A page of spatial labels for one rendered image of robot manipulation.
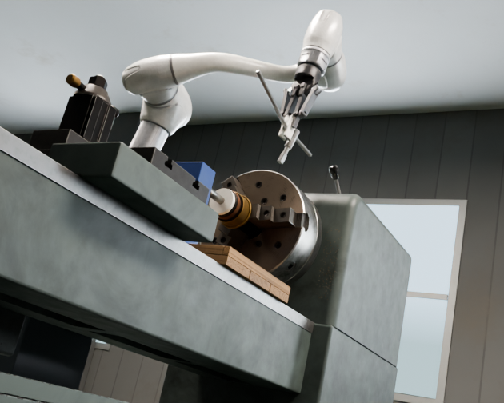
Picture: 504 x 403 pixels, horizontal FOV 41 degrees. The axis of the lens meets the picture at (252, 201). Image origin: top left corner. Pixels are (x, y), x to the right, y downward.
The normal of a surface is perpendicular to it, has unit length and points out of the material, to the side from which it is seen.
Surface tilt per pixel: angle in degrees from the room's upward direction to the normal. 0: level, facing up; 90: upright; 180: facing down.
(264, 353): 90
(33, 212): 90
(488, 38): 180
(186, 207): 90
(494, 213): 90
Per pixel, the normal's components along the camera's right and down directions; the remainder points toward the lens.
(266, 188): -0.46, -0.38
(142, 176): 0.86, 0.02
